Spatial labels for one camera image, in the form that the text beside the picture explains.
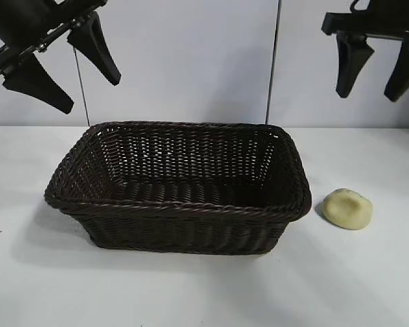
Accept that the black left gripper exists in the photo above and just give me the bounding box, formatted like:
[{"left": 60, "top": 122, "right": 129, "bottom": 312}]
[{"left": 0, "top": 0, "right": 123, "bottom": 115}]

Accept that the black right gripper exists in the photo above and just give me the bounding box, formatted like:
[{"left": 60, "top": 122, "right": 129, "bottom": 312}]
[{"left": 321, "top": 0, "right": 409, "bottom": 103}]

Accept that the pale yellow egg yolk pastry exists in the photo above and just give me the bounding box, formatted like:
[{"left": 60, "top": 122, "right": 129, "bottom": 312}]
[{"left": 315, "top": 187, "right": 374, "bottom": 231}]

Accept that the dark brown woven basket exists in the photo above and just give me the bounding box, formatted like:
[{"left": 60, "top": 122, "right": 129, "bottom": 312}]
[{"left": 42, "top": 119, "right": 313, "bottom": 256}]

